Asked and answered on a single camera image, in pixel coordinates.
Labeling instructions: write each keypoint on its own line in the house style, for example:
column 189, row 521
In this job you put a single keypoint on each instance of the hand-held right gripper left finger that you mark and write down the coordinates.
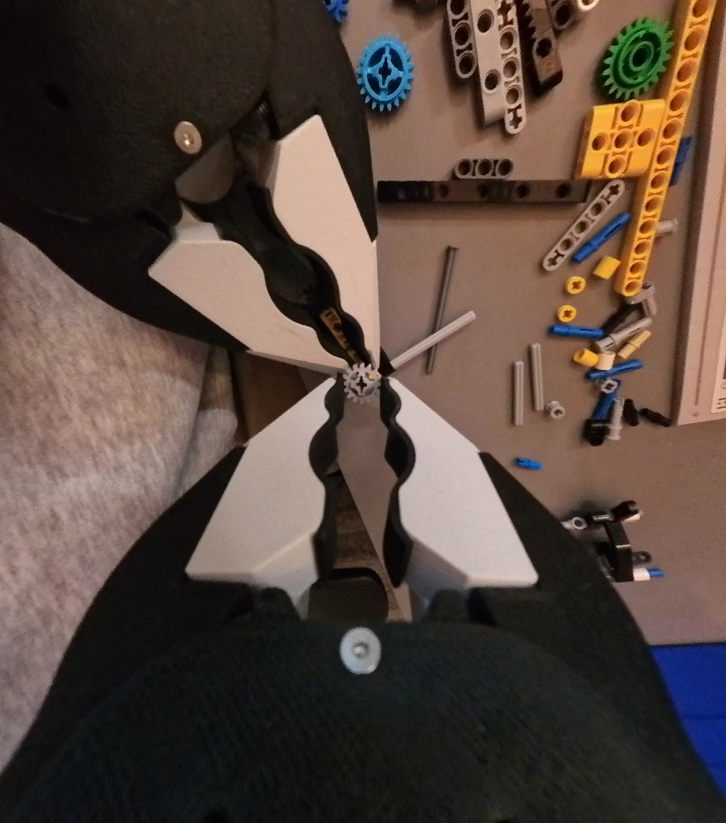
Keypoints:
column 260, row 514

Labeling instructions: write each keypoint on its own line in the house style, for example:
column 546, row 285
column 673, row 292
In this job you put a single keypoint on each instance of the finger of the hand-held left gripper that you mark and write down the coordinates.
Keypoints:
column 228, row 286
column 331, row 212

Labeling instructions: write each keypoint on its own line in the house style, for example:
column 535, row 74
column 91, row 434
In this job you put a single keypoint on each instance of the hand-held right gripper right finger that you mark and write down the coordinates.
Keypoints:
column 466, row 514

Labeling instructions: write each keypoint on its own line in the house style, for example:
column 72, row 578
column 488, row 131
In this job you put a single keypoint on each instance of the black yellow lego assembly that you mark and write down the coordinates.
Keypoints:
column 434, row 341

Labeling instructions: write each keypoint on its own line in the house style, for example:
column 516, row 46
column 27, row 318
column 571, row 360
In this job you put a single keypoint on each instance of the small grey lego gear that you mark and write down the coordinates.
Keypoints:
column 361, row 384

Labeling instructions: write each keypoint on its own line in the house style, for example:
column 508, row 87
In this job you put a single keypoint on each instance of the blue lego pin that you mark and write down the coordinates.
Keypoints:
column 527, row 463

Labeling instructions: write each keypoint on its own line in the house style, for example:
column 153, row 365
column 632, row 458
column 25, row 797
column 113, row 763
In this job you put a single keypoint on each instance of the black lego subassembly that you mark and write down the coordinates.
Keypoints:
column 617, row 543

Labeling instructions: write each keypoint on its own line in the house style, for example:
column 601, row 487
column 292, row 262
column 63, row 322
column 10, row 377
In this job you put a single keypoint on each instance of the short grey lego beam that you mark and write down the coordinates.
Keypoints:
column 484, row 168

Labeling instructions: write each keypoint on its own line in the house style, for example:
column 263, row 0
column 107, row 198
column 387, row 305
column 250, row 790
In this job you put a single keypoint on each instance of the tiny blue lego gear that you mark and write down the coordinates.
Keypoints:
column 336, row 8

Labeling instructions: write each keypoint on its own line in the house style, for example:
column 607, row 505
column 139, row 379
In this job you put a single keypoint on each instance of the pile of small lego pins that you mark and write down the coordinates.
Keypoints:
column 572, row 331

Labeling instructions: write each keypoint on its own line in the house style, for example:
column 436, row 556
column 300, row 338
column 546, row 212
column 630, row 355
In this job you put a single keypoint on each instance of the thin grey lego liftarm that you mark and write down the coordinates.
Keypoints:
column 585, row 225

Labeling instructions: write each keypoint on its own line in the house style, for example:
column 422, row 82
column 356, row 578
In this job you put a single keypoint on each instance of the yellow lego block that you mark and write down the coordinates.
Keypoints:
column 607, row 157

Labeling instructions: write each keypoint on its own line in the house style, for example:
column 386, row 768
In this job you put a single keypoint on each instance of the long yellow lego beam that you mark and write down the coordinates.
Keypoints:
column 668, row 161

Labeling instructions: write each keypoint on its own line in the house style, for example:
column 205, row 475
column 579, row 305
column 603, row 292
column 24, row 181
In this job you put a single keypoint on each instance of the green lego gear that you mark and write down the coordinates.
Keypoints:
column 636, row 58

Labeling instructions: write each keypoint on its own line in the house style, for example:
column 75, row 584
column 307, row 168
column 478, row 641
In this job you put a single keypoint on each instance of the pile of grey black beams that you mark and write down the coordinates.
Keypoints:
column 546, row 61

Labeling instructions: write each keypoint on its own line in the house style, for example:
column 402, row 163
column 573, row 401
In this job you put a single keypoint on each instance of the blue plastic bin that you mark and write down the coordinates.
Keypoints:
column 710, row 739

